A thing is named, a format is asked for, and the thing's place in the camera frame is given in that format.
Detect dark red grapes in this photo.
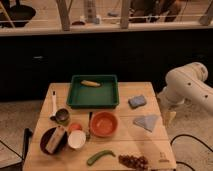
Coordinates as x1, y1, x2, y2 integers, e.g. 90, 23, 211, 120
118, 155, 148, 171

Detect yellow corn cob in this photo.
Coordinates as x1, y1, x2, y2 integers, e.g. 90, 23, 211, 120
81, 80, 101, 87

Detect green plastic tray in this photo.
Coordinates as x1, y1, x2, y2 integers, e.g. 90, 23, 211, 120
67, 75, 119, 109

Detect grey blue towel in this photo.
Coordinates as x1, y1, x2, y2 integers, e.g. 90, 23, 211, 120
133, 114, 158, 132

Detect beige box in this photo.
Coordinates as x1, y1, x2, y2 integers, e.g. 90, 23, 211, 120
45, 126, 65, 154

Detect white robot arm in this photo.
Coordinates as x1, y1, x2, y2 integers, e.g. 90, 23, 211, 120
157, 62, 213, 127

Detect metal cup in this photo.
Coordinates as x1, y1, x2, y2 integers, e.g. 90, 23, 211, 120
55, 108, 70, 125

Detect blue sponge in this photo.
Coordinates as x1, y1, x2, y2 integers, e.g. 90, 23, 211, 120
128, 95, 147, 109

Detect orange fruit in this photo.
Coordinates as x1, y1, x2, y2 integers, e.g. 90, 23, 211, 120
68, 123, 82, 133

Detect black cable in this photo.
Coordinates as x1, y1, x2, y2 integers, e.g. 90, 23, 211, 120
170, 133, 213, 171

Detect red bowl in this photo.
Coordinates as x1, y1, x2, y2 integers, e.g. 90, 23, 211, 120
90, 111, 118, 137

